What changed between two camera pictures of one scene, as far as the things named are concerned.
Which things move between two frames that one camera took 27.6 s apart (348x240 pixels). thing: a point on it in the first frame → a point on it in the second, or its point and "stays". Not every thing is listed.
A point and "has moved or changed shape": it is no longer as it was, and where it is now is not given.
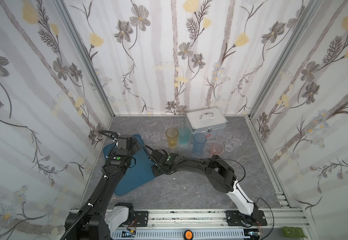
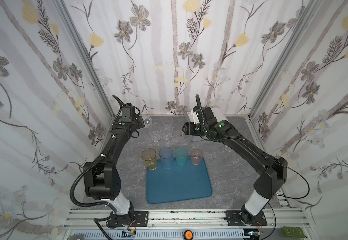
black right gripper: x=156 y=153 → x=187 y=128
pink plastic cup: x=216 y=149 → x=196 y=156
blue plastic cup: x=199 y=139 has moved or changed shape
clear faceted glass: x=155 y=134 stays
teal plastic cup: x=184 y=134 → x=181 y=155
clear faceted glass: x=145 y=131 → x=147 y=120
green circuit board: x=296 y=232 stays
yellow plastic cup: x=172 y=133 → x=149 y=156
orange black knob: x=188 y=235 stays
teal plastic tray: x=138 y=170 → x=180 y=183
